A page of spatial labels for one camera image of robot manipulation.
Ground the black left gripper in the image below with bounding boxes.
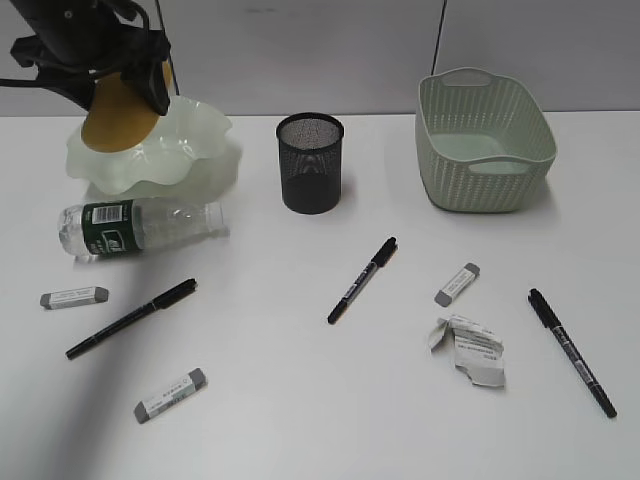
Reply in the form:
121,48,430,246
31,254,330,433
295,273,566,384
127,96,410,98
10,1,170,116

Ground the yellow mango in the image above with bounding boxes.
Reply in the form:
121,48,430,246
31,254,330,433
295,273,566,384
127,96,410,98
81,73,160,153

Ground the clear plastic water bottle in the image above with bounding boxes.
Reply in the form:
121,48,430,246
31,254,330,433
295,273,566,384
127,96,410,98
58,197,228,258

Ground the white waste paper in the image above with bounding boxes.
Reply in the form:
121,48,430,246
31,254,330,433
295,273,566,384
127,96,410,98
427,315,506,388

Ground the black marker pen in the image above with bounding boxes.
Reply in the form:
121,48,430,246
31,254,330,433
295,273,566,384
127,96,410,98
327,237,398,325
65,278,197,360
528,289,617,419

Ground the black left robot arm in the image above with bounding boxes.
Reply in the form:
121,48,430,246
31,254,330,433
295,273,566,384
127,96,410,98
1,1,170,116

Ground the pale green wavy glass plate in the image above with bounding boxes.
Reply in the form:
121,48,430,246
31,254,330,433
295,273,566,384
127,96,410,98
66,96,232,195

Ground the black mesh pen holder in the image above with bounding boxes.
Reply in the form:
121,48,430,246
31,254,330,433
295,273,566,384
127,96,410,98
276,112,344,215

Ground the grey white eraser far left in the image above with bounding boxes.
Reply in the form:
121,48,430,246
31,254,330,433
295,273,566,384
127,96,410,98
40,286,109,310

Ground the grey white eraser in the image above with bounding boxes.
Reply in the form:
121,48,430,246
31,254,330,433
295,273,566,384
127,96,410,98
434,262,480,307
134,368,207,424
40,286,109,310

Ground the grey white eraser front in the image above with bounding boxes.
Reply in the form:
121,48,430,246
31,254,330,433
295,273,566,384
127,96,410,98
134,368,207,424

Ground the pale green woven plastic basket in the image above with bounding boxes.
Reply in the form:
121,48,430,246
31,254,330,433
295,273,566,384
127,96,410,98
415,67,557,213

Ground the grey white eraser right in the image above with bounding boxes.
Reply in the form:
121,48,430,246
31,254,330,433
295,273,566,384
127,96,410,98
434,262,480,307

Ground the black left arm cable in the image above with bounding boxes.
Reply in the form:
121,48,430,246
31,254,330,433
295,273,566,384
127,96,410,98
0,74,46,90

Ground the black wall cable right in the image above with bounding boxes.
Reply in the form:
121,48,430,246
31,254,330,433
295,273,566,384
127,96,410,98
429,0,448,77

